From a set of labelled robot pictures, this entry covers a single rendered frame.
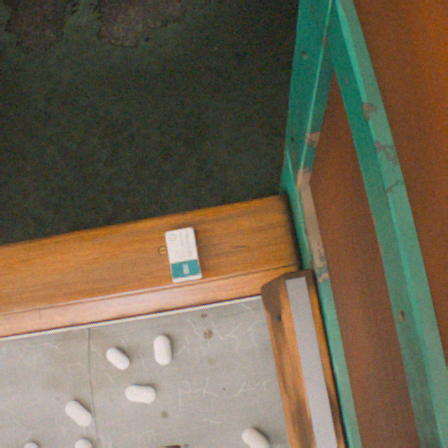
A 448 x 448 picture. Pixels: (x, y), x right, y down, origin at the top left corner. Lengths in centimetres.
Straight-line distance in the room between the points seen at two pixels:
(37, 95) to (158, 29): 35
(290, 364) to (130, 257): 25
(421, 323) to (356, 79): 16
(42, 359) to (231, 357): 24
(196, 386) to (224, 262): 16
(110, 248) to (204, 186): 84
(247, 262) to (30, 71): 116
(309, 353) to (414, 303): 41
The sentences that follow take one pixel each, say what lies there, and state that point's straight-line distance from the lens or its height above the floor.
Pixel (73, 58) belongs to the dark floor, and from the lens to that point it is 198.
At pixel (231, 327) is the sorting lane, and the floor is 74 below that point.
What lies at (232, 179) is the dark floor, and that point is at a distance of 180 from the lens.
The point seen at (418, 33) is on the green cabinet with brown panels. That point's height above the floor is 137.
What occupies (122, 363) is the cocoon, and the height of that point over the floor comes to 76.
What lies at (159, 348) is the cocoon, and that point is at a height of 76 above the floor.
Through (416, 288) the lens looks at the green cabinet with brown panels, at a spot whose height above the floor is 127.
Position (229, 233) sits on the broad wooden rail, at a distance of 97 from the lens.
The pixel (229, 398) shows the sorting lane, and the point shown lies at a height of 74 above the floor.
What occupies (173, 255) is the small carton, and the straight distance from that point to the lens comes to 94.
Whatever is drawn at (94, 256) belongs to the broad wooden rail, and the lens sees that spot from 98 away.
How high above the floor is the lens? 170
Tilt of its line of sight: 74 degrees down
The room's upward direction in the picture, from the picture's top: 5 degrees counter-clockwise
